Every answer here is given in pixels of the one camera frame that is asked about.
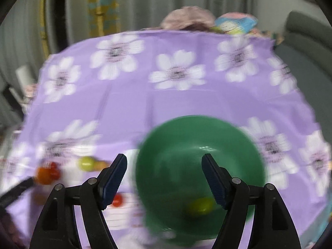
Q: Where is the white paper roll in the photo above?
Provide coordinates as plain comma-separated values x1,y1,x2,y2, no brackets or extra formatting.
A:
16,65,37,86

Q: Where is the green plastic bowl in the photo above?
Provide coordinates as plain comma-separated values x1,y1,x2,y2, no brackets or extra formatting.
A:
135,115,267,248

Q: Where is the red cherry tomato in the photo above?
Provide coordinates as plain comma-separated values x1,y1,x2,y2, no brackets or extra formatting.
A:
111,193,123,208
49,162,60,179

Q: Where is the yellow pole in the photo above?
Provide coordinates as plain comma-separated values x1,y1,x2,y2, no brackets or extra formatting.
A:
39,0,50,60

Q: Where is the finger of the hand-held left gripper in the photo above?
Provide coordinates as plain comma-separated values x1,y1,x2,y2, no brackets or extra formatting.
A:
0,176,35,208

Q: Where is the small orange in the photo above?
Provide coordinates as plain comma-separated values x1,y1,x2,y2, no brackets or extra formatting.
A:
36,167,54,185

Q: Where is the green lime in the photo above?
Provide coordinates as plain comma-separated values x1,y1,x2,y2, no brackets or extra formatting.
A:
185,197,216,217
78,156,95,172

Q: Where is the pink crumpled cloth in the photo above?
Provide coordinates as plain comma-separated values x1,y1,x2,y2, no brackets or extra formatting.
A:
160,6,216,30

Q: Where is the grey sofa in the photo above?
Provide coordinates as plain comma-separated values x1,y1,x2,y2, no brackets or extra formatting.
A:
272,11,332,125

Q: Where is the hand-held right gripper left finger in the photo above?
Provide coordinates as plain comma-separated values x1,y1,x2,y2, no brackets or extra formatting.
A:
29,154,128,249

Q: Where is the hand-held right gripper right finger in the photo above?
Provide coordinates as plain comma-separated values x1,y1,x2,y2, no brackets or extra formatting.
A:
201,154,303,249

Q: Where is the yellow patterned banner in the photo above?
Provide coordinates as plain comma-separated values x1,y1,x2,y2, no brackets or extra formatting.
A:
88,0,120,37

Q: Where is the purple floral tablecloth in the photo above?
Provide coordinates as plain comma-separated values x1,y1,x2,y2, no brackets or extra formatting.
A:
0,30,332,249

